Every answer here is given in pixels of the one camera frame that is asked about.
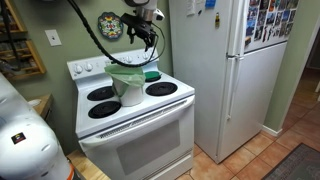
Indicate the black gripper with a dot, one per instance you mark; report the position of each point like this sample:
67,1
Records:
140,26

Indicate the green bin lid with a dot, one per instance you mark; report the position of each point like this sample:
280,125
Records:
125,73

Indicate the white stove knob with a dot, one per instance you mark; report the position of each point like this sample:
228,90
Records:
88,66
146,56
128,59
78,69

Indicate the white paper note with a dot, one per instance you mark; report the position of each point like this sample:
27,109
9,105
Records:
190,7

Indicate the white refrigerator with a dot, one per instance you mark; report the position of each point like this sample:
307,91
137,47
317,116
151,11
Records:
200,83

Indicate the blue paper note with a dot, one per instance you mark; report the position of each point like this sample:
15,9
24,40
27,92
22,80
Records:
210,3

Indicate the yellow dark fridge magnet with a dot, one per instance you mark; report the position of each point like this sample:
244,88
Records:
217,20

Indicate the white electric stove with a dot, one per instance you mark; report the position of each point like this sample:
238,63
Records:
140,133

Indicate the wooden side counter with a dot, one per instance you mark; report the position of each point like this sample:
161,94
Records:
43,105

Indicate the small white dish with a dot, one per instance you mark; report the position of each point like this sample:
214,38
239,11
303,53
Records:
35,102

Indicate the fridge photo magnet cluster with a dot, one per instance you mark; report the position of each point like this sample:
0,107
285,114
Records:
266,20

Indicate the light wooden platform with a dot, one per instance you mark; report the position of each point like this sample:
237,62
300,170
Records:
86,166

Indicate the grey patterned floor rug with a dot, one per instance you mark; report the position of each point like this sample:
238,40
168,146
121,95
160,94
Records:
296,165

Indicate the colourful decorative wall plate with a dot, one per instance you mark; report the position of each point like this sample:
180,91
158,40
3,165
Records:
110,26

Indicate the white wall switch plate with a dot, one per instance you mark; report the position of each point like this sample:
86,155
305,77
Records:
53,37

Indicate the wooden wall shelf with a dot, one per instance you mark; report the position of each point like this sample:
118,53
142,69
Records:
16,23
35,66

